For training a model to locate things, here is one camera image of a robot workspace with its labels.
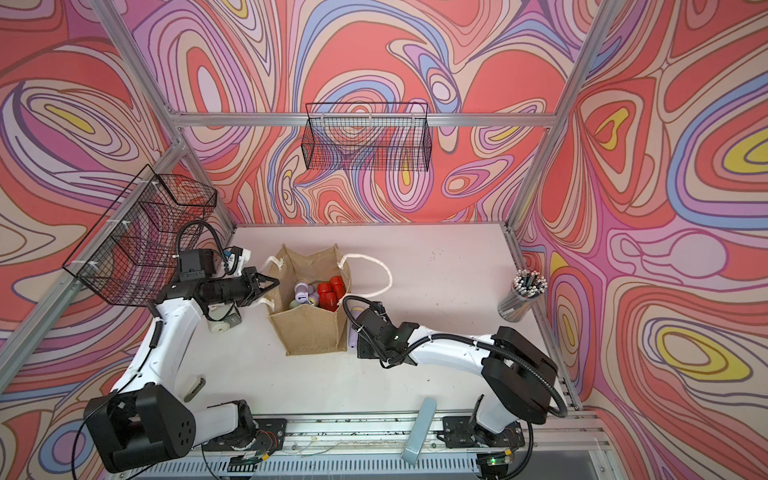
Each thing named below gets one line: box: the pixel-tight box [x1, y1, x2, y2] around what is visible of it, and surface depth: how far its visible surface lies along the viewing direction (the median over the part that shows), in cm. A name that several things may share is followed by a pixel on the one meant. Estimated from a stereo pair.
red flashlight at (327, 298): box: [317, 282, 337, 312], surface depth 92 cm
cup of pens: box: [497, 269, 548, 323], surface depth 86 cm
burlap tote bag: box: [261, 245, 319, 356], surface depth 84 cm
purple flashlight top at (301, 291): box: [294, 282, 309, 303], surface depth 87 cm
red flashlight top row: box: [330, 276, 347, 301], surface depth 95 cm
